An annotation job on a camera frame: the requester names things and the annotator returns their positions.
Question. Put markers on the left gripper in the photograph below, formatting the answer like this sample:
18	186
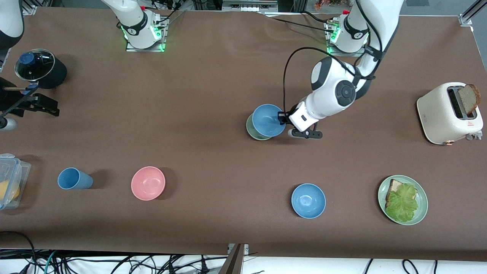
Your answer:
282	118

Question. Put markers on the blue bowl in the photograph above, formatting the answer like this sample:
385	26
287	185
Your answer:
266	121
308	201

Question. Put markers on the green bowl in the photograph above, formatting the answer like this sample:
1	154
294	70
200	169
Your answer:
251	131

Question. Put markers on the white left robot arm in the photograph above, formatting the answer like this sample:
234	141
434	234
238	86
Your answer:
331	91

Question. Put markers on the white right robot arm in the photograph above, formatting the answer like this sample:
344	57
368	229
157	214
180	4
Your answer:
133	23

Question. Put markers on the pink bowl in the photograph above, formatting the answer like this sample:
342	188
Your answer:
148	183

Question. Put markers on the glass lid with blue knob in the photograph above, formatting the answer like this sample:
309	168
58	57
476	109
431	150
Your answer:
36	64

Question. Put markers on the clear plastic container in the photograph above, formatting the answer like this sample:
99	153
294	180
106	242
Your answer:
13	167

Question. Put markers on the blue cup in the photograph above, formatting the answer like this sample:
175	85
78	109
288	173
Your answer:
72	179

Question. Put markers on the yellow fruit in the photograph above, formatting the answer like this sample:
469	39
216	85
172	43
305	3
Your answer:
9	190

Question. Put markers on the brown table mat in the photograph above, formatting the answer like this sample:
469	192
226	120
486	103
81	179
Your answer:
190	95

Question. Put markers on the orange green background object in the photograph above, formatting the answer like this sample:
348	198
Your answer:
331	3

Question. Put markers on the light bread slice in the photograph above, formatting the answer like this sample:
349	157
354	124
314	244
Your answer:
393	186

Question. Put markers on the green lettuce leaf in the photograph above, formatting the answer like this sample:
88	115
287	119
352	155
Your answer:
403	203

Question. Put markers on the metal table leg profile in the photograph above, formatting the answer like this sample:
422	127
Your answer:
236	260

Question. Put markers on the cream white toaster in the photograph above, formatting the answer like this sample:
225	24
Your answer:
437	114

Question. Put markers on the green plate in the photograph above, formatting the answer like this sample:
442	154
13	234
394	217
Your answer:
422	205

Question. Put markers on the dark brown bread slice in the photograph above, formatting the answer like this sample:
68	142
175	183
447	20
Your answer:
468	98

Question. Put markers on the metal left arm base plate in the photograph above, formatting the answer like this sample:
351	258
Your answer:
329	50

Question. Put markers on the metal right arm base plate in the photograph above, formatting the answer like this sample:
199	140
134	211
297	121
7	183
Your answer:
164	42

